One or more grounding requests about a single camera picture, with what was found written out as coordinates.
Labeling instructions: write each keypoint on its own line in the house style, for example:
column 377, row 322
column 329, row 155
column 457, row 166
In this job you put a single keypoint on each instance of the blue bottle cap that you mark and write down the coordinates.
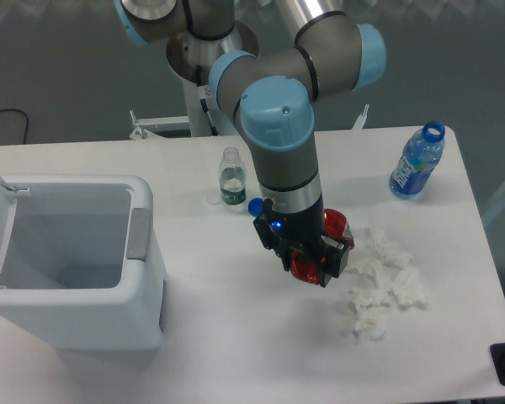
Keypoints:
column 255, row 206

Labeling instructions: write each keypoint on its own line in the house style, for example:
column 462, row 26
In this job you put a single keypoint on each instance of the crumpled white tissue pile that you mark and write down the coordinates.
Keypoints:
column 386, row 280

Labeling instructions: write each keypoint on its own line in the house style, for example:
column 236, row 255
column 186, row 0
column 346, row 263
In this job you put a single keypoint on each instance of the white trash can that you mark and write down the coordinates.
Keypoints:
column 80, row 265

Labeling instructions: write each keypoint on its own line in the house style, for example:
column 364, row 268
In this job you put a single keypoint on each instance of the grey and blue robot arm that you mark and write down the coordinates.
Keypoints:
column 268, row 100

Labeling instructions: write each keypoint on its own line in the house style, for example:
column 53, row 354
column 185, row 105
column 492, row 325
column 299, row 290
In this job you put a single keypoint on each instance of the clear plastic bottle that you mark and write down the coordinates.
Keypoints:
column 232, row 179

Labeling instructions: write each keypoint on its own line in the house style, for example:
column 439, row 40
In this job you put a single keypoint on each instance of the blue plastic bottle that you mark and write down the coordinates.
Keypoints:
column 419, row 158

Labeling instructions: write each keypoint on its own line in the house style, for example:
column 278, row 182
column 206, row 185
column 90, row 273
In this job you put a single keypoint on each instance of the white bottle cap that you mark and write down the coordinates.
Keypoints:
column 213, row 198

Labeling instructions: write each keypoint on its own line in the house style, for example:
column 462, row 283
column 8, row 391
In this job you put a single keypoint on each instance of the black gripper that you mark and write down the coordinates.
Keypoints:
column 284, row 233

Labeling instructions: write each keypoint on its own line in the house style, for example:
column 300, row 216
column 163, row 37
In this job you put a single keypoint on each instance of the crushed red can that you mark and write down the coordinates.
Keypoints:
column 306, row 260

